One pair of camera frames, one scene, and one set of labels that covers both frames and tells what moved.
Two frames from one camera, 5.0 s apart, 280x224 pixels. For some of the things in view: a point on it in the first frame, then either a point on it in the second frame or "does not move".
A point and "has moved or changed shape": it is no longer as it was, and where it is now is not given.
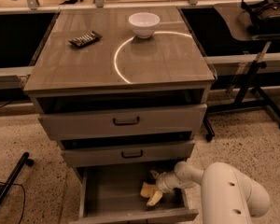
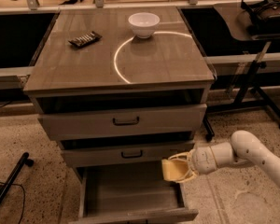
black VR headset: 269,15 does not move
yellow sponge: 147,189 has moved or changed shape
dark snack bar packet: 86,39 does not move
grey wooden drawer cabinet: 121,106 does not move
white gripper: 162,182 → 203,161
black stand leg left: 11,179 does not move
